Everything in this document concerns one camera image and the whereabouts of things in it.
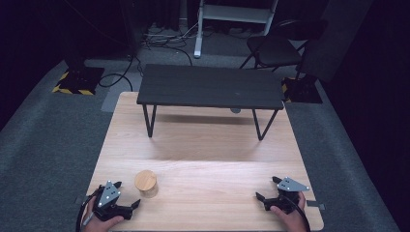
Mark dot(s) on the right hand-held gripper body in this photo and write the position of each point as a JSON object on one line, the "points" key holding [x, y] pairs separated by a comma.
{"points": [[288, 195]]}

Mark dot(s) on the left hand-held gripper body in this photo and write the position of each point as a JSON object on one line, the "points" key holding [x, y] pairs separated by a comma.
{"points": [[109, 196]]}

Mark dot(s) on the person's right hand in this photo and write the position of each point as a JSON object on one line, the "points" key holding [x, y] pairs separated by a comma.
{"points": [[291, 219]]}

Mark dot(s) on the person's left hand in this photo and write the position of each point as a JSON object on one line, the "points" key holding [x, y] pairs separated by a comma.
{"points": [[100, 222]]}

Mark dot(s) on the glass jar with wooden lid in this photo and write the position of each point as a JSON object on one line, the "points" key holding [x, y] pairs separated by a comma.
{"points": [[146, 183]]}

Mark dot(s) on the grey tape strip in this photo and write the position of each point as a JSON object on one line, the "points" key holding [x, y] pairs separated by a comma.
{"points": [[316, 205]]}

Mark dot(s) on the grey round sticker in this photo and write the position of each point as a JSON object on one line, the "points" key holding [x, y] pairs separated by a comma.
{"points": [[235, 110]]}

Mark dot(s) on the black base with hazard tape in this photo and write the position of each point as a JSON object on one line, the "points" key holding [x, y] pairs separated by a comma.
{"points": [[301, 90], [80, 80]]}

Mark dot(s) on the black riser shelf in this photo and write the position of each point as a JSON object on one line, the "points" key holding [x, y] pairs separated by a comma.
{"points": [[209, 85]]}

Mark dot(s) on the black folding chair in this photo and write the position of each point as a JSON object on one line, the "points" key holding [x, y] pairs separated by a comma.
{"points": [[277, 48]]}

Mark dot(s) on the grey curtain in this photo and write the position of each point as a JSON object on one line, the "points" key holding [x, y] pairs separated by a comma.
{"points": [[335, 38]]}

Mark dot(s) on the white metal stand frame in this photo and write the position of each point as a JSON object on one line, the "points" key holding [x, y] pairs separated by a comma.
{"points": [[232, 14]]}

